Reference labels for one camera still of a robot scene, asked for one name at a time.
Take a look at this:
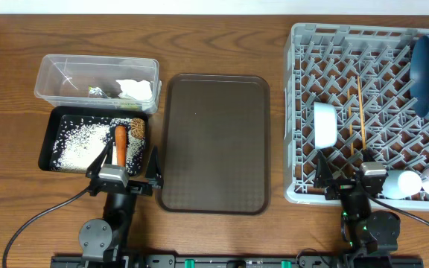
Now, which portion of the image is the pile of white rice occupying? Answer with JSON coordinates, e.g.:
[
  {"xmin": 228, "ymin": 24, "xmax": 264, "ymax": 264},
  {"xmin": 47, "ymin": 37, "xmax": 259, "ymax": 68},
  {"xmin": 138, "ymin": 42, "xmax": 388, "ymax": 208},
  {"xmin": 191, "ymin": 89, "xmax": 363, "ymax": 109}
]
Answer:
[{"xmin": 50, "ymin": 115, "xmax": 146, "ymax": 176}]

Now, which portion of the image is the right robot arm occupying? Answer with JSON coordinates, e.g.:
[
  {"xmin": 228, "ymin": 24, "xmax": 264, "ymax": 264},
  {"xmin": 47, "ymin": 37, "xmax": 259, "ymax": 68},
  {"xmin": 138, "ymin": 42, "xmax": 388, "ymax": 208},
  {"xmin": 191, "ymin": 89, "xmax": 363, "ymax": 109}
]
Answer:
[{"xmin": 314, "ymin": 150, "xmax": 400, "ymax": 267}]

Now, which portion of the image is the black tray bin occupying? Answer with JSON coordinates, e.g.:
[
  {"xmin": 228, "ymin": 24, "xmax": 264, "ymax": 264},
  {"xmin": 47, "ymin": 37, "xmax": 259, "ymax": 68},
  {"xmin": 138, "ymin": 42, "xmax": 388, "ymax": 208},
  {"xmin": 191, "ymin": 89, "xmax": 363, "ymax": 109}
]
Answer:
[{"xmin": 38, "ymin": 106, "xmax": 149, "ymax": 171}]

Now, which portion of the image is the light blue rice bowl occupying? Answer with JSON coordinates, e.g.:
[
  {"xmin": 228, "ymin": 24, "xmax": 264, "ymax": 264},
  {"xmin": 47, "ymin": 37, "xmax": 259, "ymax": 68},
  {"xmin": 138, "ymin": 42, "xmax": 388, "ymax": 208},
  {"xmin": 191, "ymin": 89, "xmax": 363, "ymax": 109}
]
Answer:
[{"xmin": 314, "ymin": 102, "xmax": 337, "ymax": 149}]

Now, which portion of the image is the yellow green snack wrapper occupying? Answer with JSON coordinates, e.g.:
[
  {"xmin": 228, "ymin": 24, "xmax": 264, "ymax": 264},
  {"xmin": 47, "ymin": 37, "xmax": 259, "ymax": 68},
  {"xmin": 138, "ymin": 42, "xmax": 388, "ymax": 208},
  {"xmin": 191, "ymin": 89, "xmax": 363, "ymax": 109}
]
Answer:
[{"xmin": 87, "ymin": 86, "xmax": 142, "ymax": 109}]

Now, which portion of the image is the white napkin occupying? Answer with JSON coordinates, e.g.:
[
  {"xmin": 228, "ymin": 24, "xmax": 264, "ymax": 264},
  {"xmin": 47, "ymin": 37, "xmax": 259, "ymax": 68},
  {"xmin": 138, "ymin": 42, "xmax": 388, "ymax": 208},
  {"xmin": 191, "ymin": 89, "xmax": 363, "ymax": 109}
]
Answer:
[{"xmin": 116, "ymin": 80, "xmax": 153, "ymax": 101}]

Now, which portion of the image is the brown serving tray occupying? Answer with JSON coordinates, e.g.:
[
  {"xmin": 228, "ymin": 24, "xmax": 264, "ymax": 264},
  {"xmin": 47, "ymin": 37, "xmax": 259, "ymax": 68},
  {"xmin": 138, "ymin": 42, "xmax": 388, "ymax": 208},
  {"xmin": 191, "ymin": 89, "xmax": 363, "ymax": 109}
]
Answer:
[{"xmin": 158, "ymin": 74, "xmax": 270, "ymax": 215}]

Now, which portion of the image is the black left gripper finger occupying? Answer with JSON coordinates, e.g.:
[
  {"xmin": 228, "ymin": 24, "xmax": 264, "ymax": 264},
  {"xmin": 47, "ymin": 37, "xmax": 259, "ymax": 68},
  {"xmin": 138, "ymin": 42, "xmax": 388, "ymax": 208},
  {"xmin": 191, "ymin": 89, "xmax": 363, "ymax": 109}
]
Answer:
[
  {"xmin": 86, "ymin": 141, "xmax": 113, "ymax": 179},
  {"xmin": 145, "ymin": 146, "xmax": 164, "ymax": 189}
]

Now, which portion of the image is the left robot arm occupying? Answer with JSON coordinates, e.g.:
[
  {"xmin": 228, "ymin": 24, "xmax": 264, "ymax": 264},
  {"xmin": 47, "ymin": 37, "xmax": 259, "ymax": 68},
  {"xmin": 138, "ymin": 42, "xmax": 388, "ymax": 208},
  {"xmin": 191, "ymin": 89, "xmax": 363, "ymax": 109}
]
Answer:
[{"xmin": 78, "ymin": 143, "xmax": 164, "ymax": 267}]

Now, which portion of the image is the orange carrot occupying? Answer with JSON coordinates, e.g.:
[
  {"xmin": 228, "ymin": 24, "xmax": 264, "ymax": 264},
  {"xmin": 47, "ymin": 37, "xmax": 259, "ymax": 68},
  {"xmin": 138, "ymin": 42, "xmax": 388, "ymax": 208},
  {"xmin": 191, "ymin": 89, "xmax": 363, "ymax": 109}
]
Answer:
[{"xmin": 115, "ymin": 125, "xmax": 127, "ymax": 167}]

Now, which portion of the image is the brown food scrap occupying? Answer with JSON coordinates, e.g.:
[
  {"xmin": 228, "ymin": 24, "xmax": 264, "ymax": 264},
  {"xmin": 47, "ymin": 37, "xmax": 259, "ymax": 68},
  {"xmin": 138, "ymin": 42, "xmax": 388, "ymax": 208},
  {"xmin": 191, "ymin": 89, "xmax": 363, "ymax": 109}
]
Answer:
[{"xmin": 130, "ymin": 118, "xmax": 145, "ymax": 140}]

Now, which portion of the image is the grey plastic dishwasher rack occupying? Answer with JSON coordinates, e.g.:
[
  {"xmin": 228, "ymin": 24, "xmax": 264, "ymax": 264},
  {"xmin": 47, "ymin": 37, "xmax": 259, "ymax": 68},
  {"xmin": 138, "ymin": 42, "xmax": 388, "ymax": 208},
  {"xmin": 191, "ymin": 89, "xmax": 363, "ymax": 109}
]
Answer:
[{"xmin": 283, "ymin": 23, "xmax": 429, "ymax": 205}]

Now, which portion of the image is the clear plastic bin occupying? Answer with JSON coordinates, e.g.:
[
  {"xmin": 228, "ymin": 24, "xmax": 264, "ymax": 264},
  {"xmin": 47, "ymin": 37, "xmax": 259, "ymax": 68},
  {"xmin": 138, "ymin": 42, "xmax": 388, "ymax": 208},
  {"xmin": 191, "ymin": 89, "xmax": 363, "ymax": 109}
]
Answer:
[{"xmin": 34, "ymin": 54, "xmax": 162, "ymax": 114}]

